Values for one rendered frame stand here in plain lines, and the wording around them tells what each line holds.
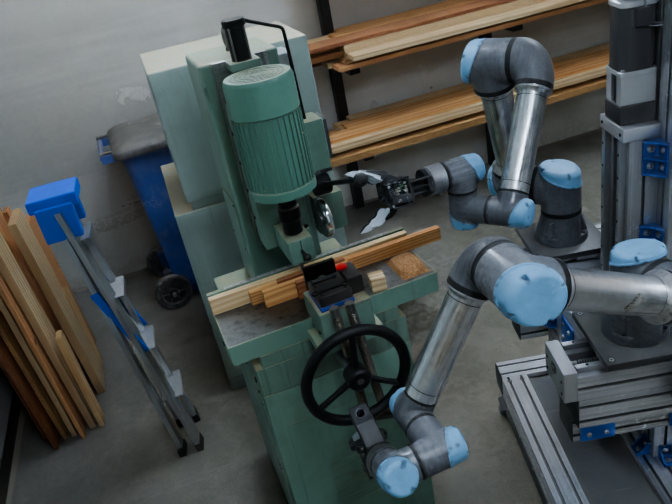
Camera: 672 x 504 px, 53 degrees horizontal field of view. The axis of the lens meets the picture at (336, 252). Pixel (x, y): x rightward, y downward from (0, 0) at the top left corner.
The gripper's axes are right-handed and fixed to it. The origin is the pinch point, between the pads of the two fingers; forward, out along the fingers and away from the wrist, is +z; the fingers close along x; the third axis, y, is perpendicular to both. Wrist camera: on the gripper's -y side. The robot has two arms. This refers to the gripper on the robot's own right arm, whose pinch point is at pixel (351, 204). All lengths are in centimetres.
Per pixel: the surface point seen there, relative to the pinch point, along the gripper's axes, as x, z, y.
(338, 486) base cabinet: 84, 19, -25
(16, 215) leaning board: -17, 98, -145
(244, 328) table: 24.8, 33.0, -13.5
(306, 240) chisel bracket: 7.6, 10.5, -13.7
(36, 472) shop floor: 84, 122, -127
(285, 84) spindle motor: -31.8, 8.3, 1.4
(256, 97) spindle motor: -30.6, 15.8, 1.9
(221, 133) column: -25.3, 22.2, -27.3
